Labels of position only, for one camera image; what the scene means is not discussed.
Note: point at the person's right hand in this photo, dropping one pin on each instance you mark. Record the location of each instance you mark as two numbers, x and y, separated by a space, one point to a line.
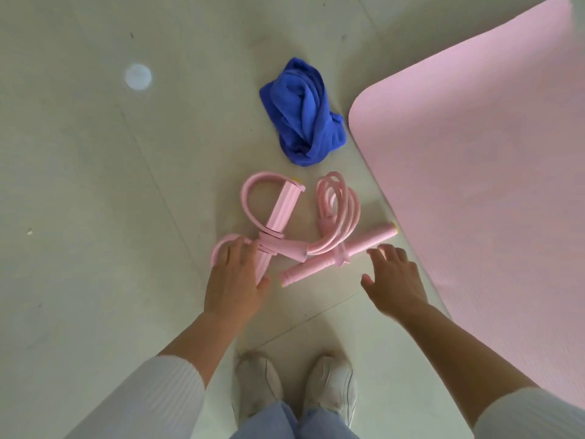
397 288

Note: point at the person's left hand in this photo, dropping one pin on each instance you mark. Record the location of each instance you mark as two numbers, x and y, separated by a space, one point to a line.
233 288

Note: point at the pink pedal resistance band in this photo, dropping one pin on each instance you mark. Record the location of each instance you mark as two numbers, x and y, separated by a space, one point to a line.
281 210

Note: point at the pink yoga mat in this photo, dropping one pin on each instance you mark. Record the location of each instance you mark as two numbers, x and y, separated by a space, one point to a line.
480 178

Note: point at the person's left forearm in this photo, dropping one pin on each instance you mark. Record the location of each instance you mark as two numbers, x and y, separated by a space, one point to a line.
160 388

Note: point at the person's right forearm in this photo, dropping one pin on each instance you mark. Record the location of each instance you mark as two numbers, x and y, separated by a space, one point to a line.
475 374

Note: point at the person's right white shoe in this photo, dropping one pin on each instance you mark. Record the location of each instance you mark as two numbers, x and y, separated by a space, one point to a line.
331 384

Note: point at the person's left jeans leg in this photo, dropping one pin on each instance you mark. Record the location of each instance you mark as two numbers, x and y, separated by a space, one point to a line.
269 425

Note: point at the person's jeans leg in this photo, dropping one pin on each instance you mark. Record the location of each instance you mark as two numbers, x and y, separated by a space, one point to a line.
269 425
324 427

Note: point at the person's right jeans leg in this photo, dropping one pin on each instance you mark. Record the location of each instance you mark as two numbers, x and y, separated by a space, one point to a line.
324 427

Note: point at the blue cloth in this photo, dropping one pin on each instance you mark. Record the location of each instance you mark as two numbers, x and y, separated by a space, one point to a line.
301 114

